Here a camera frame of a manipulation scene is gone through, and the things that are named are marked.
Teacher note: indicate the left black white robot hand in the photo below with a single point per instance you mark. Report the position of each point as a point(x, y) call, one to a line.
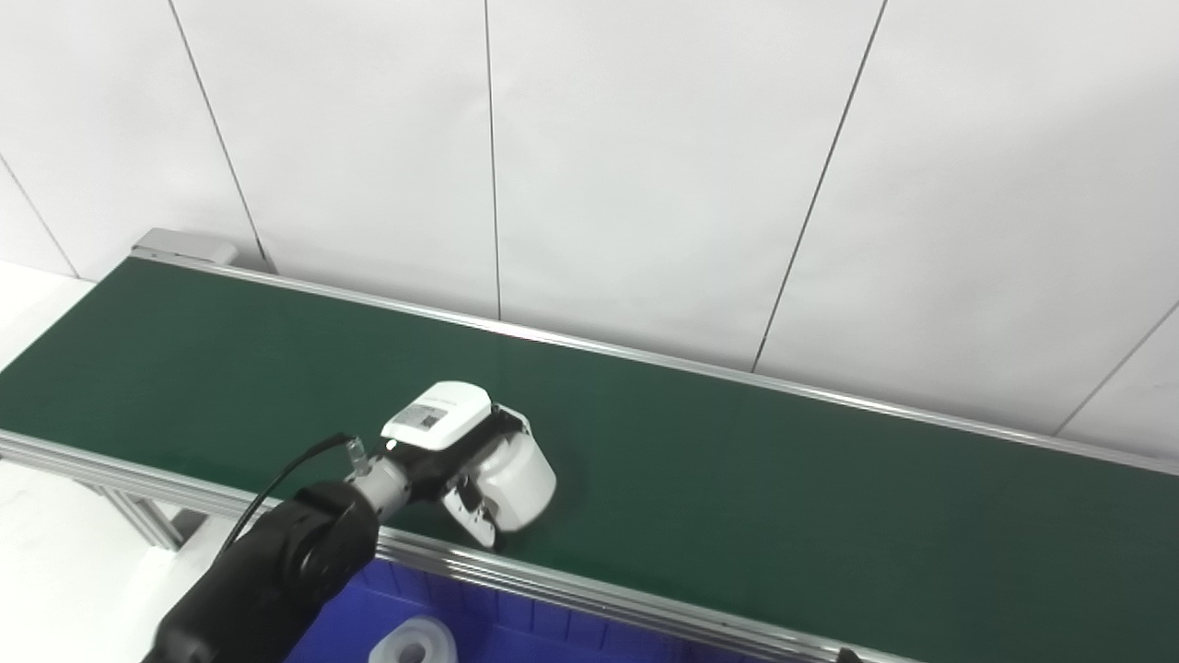
point(437, 419)

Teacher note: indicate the white cylindrical part with holes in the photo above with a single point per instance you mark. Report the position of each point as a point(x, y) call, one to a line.
point(520, 479)
point(414, 645)

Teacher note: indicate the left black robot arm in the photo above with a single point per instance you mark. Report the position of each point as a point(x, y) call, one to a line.
point(267, 571)

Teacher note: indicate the green conveyor belt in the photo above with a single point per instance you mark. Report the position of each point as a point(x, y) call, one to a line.
point(737, 479)
point(553, 589)

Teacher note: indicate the blue plastic bin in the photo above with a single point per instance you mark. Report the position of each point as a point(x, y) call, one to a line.
point(516, 635)

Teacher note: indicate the grey conveyor end cap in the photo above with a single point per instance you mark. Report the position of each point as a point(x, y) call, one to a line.
point(189, 247)

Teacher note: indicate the aluminium conveyor leg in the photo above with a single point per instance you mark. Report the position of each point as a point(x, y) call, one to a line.
point(138, 516)

